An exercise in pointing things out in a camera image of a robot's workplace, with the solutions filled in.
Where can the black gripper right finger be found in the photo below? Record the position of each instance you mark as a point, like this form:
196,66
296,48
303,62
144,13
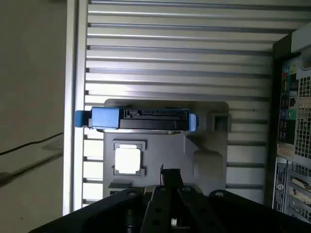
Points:
194,211

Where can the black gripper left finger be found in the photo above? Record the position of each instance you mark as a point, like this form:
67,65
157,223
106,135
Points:
153,208

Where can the hard disk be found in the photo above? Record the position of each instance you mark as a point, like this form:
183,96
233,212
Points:
155,122

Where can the silver CPU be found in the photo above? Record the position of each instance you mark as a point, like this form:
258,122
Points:
127,159

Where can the grey plastic parts rack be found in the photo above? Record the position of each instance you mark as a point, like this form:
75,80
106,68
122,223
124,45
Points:
170,150

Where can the open black PC case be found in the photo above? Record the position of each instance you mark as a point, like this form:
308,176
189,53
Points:
301,121

